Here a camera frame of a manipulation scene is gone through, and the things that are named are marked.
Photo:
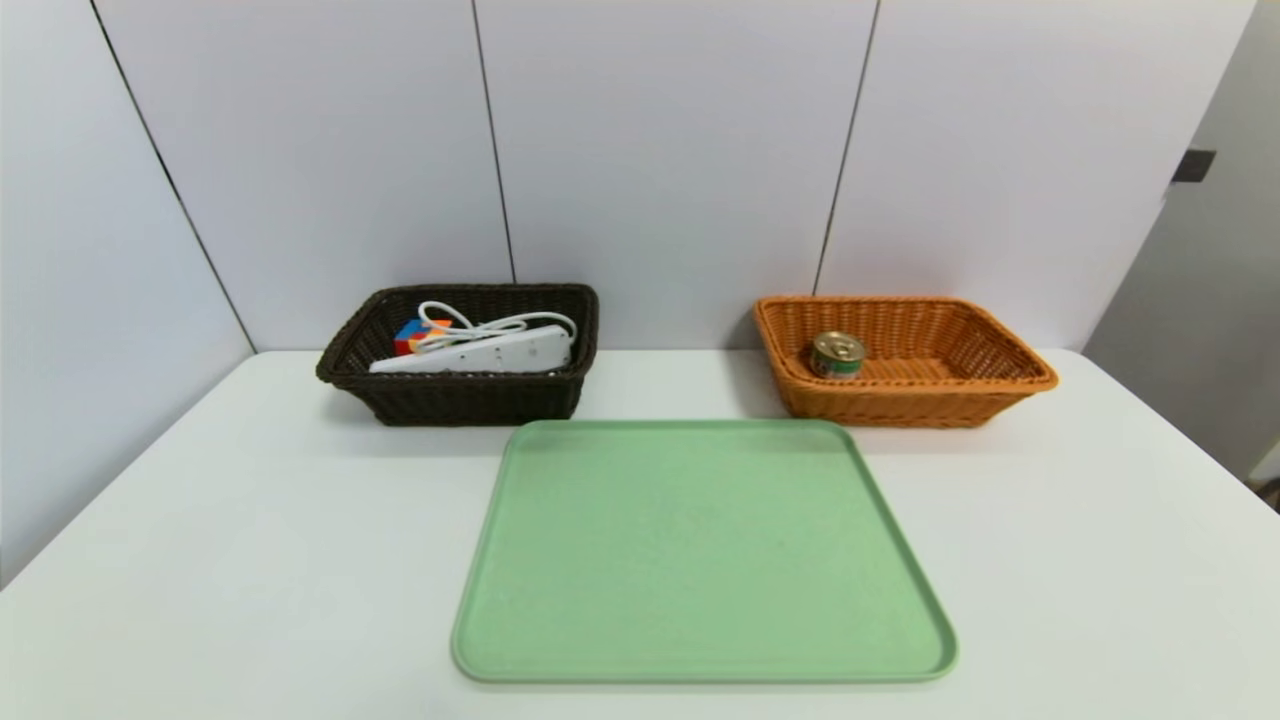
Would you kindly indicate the light green plastic tray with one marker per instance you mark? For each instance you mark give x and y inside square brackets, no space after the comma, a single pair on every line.
[700,560]

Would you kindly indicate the colourful puzzle cube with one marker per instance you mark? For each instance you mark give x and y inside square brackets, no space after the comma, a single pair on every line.
[410,335]

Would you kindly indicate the dark brown wicker basket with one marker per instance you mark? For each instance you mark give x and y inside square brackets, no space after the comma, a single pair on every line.
[460,395]

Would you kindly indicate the black wall plate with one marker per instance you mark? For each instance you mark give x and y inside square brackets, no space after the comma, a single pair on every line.
[1194,165]

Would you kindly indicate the small tin food can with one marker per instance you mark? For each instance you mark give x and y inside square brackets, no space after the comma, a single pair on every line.
[837,355]

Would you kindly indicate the orange wicker basket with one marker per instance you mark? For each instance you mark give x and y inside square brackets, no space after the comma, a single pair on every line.
[950,385]

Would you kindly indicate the white power strip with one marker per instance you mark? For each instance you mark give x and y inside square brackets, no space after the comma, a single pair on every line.
[480,352]

